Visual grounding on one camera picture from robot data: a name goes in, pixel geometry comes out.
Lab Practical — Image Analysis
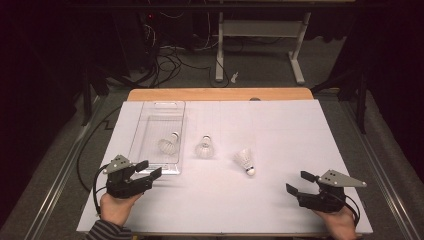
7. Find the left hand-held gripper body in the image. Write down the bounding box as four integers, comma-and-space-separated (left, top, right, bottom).
102, 154, 154, 200

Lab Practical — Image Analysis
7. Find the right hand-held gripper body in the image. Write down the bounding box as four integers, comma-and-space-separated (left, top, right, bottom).
295, 169, 368, 214

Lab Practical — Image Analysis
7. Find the white feather shuttlecock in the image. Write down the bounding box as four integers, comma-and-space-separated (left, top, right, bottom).
194, 134, 215, 159
157, 131, 181, 156
233, 148, 257, 177

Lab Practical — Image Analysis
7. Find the clear plastic tray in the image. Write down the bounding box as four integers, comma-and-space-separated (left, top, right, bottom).
128, 100, 187, 176

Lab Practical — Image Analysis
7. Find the person's left hand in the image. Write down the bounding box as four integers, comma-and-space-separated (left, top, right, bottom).
99, 192, 144, 229

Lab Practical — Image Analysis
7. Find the person's right hand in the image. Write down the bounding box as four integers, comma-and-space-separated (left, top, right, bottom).
314, 206, 358, 240

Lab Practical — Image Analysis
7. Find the white table cover sheet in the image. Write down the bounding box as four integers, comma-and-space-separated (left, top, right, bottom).
76, 99, 374, 234

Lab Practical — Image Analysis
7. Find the black metal stand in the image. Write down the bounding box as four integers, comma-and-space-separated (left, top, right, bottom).
311, 68, 369, 135
79, 64, 111, 127

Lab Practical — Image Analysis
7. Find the dark equipment box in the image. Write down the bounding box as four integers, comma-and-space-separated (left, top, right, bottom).
111, 9, 161, 73

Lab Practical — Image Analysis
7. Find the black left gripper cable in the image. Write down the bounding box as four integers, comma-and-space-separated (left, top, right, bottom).
92, 163, 111, 216

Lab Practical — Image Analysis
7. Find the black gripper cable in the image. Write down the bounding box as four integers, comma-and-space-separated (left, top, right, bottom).
344, 194, 362, 228
92, 163, 111, 216

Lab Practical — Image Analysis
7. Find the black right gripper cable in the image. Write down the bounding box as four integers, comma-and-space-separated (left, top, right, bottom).
344, 194, 362, 228

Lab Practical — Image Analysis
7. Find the long black floor cable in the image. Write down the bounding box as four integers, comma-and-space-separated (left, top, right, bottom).
76, 105, 124, 193

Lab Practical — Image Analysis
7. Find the metal floor rail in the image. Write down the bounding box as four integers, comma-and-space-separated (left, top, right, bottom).
339, 99, 424, 240
24, 96, 108, 240

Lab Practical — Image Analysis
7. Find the tangle of black cables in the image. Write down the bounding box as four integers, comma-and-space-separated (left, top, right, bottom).
139, 9, 231, 88

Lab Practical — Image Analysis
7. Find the white metal desk frame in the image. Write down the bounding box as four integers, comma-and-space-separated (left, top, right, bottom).
214, 11, 313, 85

